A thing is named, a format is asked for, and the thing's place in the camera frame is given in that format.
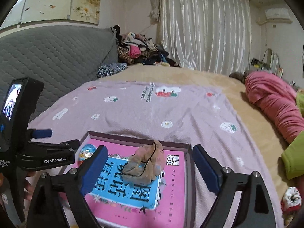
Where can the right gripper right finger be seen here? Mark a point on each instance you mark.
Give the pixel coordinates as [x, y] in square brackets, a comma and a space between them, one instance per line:
[255, 207]

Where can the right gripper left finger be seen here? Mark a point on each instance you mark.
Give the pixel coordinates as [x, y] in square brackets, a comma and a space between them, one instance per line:
[45, 208]

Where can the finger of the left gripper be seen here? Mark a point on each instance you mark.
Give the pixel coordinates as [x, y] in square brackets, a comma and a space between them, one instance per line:
[41, 149]
[39, 134]

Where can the red white patterned cloth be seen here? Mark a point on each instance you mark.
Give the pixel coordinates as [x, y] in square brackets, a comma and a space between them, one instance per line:
[291, 201]

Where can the green fleece cloth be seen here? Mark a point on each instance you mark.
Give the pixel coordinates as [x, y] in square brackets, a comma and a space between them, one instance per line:
[295, 156]

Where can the pink and blue book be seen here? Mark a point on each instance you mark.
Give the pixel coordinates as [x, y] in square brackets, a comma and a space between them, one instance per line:
[116, 203]

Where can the dark shallow box tray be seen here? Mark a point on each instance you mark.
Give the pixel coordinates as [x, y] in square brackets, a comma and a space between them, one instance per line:
[189, 166]

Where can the grey quilted headboard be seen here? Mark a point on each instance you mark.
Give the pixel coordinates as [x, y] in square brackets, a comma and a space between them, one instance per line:
[62, 57]

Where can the blue floral cloth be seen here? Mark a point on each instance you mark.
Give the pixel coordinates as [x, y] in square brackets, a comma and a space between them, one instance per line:
[110, 69]

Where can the pink quilt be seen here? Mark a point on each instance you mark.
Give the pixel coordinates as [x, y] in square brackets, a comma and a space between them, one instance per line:
[277, 100]

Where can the pink strawberry print blanket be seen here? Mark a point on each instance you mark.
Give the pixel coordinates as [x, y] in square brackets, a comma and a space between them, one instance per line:
[181, 114]

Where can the pile of clothes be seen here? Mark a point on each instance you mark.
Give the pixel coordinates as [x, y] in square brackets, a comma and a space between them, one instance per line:
[135, 49]

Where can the beige bed sheet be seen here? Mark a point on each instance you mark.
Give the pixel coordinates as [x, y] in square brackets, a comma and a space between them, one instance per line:
[269, 141]

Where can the white shiny curtain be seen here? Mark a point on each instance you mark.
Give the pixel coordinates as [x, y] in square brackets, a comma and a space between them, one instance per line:
[206, 35]

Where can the white air conditioner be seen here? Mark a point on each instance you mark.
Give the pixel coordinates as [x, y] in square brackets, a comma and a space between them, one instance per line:
[278, 14]

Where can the floral wall painting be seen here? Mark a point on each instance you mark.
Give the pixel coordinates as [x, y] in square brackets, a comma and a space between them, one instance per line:
[26, 11]

